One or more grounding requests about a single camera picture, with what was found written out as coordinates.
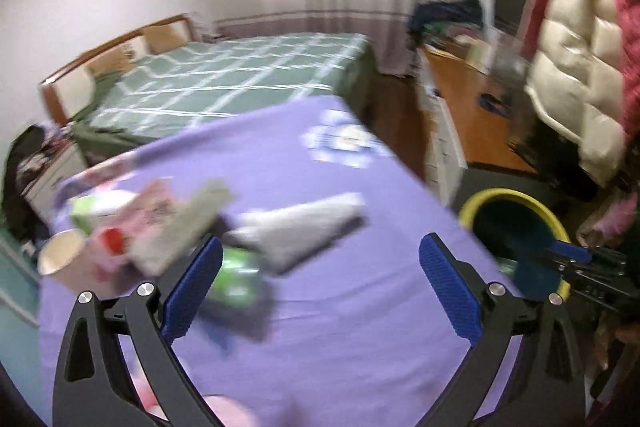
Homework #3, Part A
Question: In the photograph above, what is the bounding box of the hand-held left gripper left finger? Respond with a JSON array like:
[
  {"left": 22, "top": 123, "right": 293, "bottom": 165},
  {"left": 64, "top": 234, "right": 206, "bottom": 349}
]
[{"left": 52, "top": 237, "right": 223, "bottom": 427}]

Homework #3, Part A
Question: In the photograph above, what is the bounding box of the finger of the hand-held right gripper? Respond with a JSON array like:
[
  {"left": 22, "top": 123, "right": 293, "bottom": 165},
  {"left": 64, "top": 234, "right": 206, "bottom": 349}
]
[{"left": 520, "top": 241, "right": 628, "bottom": 280}]

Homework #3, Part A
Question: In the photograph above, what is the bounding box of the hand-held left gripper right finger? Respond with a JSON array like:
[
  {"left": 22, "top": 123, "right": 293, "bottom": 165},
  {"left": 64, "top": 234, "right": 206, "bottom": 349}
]
[{"left": 419, "top": 234, "right": 587, "bottom": 427}]

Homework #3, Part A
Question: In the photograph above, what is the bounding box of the green plastic bag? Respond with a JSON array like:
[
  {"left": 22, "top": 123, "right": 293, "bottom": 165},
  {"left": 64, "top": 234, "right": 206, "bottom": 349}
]
[{"left": 207, "top": 247, "right": 267, "bottom": 314}]

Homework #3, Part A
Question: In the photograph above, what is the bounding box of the olive grey cloth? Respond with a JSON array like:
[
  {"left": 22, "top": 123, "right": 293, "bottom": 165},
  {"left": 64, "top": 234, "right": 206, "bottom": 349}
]
[{"left": 132, "top": 179, "right": 237, "bottom": 277}]

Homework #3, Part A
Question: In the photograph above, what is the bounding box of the yellow-rimmed dark bin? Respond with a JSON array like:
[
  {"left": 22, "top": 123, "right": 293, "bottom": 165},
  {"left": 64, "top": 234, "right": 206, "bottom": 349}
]
[{"left": 459, "top": 188, "right": 572, "bottom": 305}]

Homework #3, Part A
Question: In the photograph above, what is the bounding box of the pink floral garment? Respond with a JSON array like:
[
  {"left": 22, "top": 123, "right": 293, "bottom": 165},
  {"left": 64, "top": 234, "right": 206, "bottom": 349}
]
[{"left": 575, "top": 192, "right": 640, "bottom": 250}]

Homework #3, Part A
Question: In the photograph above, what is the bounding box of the purple floral cloth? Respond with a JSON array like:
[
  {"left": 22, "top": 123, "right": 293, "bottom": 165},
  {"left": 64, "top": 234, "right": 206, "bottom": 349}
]
[{"left": 37, "top": 94, "right": 501, "bottom": 427}]

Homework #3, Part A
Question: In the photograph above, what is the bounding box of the pale green tissue pack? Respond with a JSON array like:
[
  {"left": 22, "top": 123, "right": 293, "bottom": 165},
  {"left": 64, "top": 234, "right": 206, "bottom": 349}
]
[{"left": 69, "top": 191, "right": 132, "bottom": 234}]

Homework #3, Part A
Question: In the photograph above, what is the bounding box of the rolled white towel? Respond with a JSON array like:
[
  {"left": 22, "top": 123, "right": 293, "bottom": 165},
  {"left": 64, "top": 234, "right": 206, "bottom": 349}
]
[{"left": 225, "top": 193, "right": 367, "bottom": 276}]

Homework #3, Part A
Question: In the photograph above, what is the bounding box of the cream cup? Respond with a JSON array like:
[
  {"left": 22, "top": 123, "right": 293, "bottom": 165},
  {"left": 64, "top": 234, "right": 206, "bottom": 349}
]
[{"left": 39, "top": 228, "right": 95, "bottom": 289}]

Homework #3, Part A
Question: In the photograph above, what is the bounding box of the wooden desk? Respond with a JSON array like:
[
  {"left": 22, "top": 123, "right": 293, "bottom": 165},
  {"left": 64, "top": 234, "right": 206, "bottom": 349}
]
[{"left": 417, "top": 42, "right": 540, "bottom": 198}]

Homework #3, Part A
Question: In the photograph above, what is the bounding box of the blue object on dresser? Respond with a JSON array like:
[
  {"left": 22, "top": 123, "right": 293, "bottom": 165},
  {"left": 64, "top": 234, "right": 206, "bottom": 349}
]
[{"left": 477, "top": 93, "right": 507, "bottom": 116}]

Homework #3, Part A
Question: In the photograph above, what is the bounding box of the white nightstand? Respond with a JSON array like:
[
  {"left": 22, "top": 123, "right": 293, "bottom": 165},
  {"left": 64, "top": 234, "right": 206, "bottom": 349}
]
[{"left": 22, "top": 139, "right": 92, "bottom": 208}]

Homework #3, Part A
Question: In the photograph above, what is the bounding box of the white down jacket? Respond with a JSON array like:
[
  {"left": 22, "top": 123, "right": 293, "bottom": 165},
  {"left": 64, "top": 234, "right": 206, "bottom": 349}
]
[{"left": 525, "top": 0, "right": 630, "bottom": 188}]

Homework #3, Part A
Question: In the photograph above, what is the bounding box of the dark hanging clothing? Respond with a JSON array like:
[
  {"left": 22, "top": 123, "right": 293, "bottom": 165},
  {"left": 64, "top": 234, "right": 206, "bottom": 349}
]
[{"left": 2, "top": 124, "right": 57, "bottom": 244}]

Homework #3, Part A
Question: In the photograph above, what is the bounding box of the green checked quilt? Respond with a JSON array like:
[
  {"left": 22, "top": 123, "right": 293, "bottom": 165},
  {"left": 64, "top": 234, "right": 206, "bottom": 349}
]
[{"left": 75, "top": 32, "right": 380, "bottom": 154}]

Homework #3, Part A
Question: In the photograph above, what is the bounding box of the wooden bed headboard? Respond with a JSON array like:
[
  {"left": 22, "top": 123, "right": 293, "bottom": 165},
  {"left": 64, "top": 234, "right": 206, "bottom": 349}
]
[{"left": 39, "top": 14, "right": 197, "bottom": 126}]

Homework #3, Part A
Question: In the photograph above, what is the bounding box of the red quilted jacket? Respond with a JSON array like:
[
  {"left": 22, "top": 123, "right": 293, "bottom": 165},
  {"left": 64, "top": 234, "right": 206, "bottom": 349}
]
[{"left": 537, "top": 0, "right": 640, "bottom": 144}]

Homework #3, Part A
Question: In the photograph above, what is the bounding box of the pile of clothes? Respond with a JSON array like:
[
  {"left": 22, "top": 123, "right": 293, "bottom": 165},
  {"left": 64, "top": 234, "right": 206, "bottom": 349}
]
[{"left": 406, "top": 0, "right": 487, "bottom": 54}]

